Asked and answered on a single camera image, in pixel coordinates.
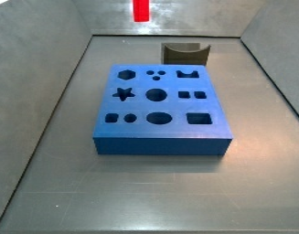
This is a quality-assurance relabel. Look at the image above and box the blue shape-sorting block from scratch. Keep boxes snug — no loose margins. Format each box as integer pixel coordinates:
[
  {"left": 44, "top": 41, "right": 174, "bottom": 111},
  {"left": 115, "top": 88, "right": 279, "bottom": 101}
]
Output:
[{"left": 92, "top": 65, "right": 234, "bottom": 155}]

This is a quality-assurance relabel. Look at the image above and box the dark curved holder block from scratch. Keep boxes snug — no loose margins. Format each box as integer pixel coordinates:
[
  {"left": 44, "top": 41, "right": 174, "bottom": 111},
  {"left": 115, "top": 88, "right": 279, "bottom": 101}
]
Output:
[{"left": 162, "top": 43, "right": 211, "bottom": 66}]

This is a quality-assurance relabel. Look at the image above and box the red square-circle peg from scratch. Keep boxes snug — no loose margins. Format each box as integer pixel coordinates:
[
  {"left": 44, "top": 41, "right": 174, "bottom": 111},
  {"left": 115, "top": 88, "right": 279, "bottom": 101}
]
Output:
[{"left": 132, "top": 0, "right": 150, "bottom": 22}]

